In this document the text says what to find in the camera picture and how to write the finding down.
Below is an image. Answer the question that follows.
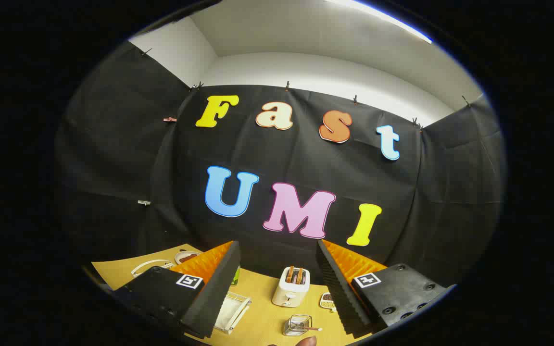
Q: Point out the metal wire basket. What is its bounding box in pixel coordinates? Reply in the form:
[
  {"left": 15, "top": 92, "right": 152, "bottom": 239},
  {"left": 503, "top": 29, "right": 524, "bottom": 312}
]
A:
[{"left": 283, "top": 315, "right": 313, "bottom": 337}]

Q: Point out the white wire dish rack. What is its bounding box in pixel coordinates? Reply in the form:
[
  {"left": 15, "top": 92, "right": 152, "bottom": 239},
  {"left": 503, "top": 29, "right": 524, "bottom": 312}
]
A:
[{"left": 131, "top": 259, "right": 252, "bottom": 335}]

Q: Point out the small plate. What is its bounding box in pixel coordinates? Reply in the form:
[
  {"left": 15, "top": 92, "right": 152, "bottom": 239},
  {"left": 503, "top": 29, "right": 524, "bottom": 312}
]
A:
[{"left": 175, "top": 250, "right": 203, "bottom": 265}]

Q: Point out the white toaster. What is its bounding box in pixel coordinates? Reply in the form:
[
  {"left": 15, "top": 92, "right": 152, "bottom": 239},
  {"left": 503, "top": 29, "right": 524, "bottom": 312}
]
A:
[{"left": 272, "top": 266, "right": 311, "bottom": 308}]

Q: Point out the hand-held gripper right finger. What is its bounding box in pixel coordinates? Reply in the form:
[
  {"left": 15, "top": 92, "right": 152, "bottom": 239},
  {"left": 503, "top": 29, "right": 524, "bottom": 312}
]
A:
[{"left": 315, "top": 239, "right": 456, "bottom": 337}]

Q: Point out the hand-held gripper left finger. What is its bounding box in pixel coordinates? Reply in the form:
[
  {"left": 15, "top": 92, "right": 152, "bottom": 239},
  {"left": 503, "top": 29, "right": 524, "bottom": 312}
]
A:
[{"left": 112, "top": 240, "right": 242, "bottom": 340}]

